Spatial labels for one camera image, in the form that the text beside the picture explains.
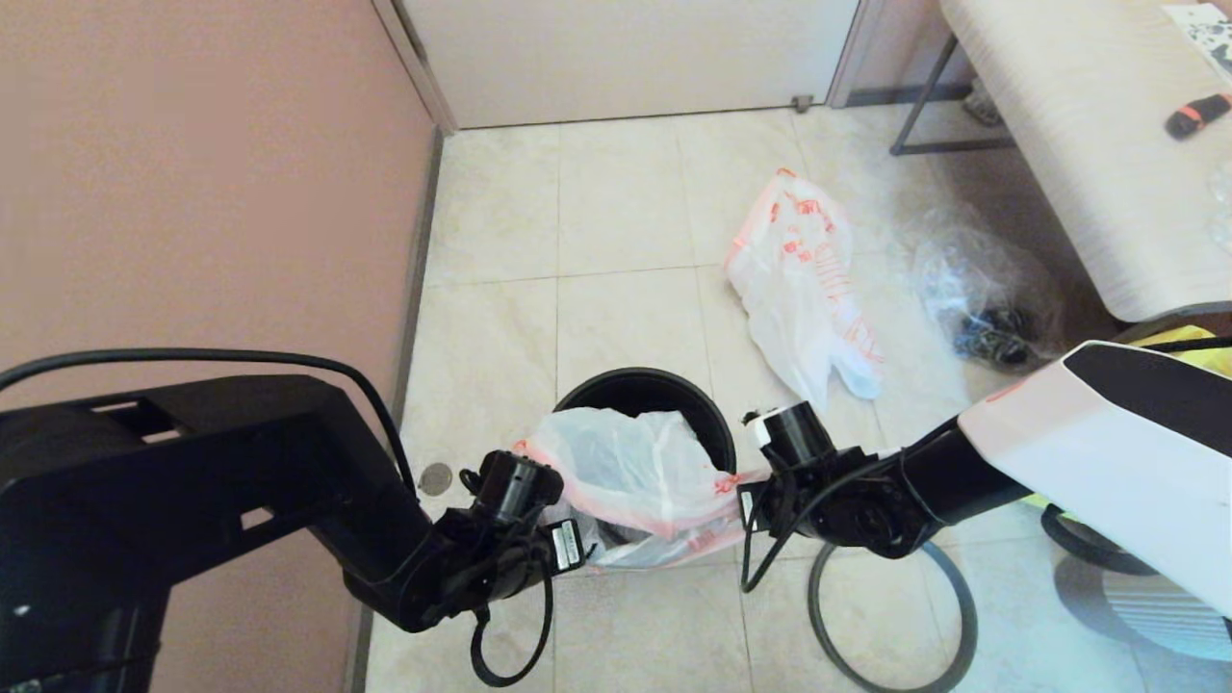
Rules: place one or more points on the white black-print paper sheet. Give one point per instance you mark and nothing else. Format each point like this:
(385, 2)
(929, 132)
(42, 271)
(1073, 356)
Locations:
(1208, 38)

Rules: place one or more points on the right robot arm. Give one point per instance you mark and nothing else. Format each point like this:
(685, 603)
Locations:
(1107, 462)

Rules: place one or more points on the white ribbed cylinder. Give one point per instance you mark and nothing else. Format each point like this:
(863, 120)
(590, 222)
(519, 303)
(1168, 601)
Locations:
(1145, 616)

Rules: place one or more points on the white red-print trash bag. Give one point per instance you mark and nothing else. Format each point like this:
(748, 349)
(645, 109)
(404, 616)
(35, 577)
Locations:
(626, 462)
(799, 279)

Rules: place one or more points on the small grey floor item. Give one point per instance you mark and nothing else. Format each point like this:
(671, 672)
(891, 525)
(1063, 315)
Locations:
(982, 108)

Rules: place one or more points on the black orange marker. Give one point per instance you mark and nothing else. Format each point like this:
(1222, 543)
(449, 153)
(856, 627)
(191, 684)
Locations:
(1193, 117)

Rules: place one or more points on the round grey floor drain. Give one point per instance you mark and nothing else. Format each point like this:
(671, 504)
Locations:
(436, 478)

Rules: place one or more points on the black trash bin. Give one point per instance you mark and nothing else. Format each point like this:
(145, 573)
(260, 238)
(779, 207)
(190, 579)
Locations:
(635, 385)

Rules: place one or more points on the light wood-grain table top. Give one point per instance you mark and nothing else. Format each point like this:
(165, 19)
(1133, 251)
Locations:
(1088, 144)

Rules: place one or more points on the dark metal table frame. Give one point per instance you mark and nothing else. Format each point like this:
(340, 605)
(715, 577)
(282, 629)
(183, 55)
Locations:
(948, 148)

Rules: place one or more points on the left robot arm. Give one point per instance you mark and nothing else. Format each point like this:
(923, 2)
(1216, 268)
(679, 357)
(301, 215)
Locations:
(192, 462)

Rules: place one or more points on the white door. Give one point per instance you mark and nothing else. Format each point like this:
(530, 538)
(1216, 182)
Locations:
(626, 58)

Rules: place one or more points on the clear plastic bag dark contents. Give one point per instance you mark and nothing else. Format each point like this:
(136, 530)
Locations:
(972, 279)

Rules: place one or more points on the clear crumpled plastic item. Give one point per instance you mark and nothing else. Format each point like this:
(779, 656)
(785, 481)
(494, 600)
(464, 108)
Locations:
(1220, 207)

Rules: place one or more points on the yellow non-woven tote bag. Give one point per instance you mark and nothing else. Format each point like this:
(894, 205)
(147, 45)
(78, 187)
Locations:
(1218, 364)

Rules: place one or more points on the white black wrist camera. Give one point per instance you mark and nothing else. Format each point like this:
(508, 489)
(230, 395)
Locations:
(515, 486)
(794, 433)

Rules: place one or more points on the light grey door frame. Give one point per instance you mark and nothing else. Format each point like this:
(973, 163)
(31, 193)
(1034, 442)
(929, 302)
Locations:
(414, 58)

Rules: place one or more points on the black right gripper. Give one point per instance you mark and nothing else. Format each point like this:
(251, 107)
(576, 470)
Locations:
(857, 505)

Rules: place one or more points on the small metal door stop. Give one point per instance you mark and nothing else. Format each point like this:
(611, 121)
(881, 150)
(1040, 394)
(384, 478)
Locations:
(801, 106)

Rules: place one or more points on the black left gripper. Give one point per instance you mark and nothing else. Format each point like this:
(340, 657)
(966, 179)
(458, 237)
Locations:
(510, 558)

